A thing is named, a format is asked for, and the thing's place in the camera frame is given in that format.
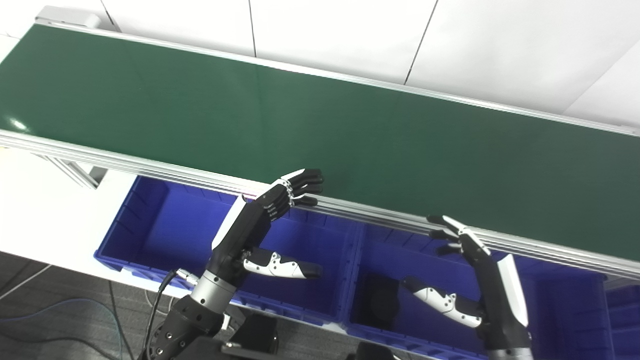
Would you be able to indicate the black cylinder block part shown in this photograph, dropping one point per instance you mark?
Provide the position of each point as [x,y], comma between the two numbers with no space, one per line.
[382,300]

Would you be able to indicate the green conveyor belt aluminium frame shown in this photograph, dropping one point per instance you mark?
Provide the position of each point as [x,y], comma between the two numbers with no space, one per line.
[300,130]

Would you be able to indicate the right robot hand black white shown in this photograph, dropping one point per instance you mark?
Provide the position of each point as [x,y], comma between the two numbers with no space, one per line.
[500,300]

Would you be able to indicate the small blue plastic bin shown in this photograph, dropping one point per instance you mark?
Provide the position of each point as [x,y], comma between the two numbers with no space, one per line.
[625,320]

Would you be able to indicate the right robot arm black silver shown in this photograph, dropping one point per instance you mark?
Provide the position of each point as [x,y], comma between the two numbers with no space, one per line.
[510,354]

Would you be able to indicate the grey conveyor end cap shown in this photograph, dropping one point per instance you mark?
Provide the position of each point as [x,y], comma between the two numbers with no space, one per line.
[70,16]

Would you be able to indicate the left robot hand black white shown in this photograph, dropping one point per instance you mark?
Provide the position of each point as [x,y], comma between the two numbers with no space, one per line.
[240,235]

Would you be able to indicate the large blue plastic bin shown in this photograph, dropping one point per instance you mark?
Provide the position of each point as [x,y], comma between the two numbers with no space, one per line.
[565,310]
[165,235]

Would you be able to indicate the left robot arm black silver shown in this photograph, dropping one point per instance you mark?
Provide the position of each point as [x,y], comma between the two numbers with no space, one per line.
[190,320]

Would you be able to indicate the aluminium conveyor support leg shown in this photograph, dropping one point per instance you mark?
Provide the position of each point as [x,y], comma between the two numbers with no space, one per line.
[75,172]

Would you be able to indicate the black robot torso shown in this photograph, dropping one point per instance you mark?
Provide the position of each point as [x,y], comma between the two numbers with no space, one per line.
[255,335]

